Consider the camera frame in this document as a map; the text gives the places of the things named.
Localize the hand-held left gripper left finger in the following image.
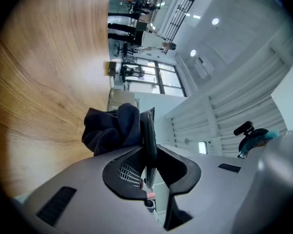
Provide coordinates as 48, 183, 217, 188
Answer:
13, 145, 167, 234

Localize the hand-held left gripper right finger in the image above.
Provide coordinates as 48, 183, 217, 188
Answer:
157, 144, 266, 234

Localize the dark navy cloth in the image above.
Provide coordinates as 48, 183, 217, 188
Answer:
81, 103, 147, 157

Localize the beige cardboard box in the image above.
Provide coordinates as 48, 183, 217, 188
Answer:
107, 89, 139, 111

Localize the white air conditioner unit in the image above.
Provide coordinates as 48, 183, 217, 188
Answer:
194, 56, 215, 79

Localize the black framed window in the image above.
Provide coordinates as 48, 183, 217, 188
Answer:
122, 57, 188, 98

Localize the yellow box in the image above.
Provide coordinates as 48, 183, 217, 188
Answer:
104, 60, 117, 77

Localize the black exercise machine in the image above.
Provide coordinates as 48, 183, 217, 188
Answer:
119, 64, 144, 79

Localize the black office chair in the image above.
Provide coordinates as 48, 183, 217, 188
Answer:
113, 40, 135, 58

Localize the white wall light panel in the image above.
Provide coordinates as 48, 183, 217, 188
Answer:
198, 141, 208, 155

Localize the black head camera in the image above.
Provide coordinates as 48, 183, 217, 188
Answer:
233, 120, 255, 137

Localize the black ceiling rail rack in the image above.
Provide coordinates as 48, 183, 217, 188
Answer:
164, 0, 205, 41

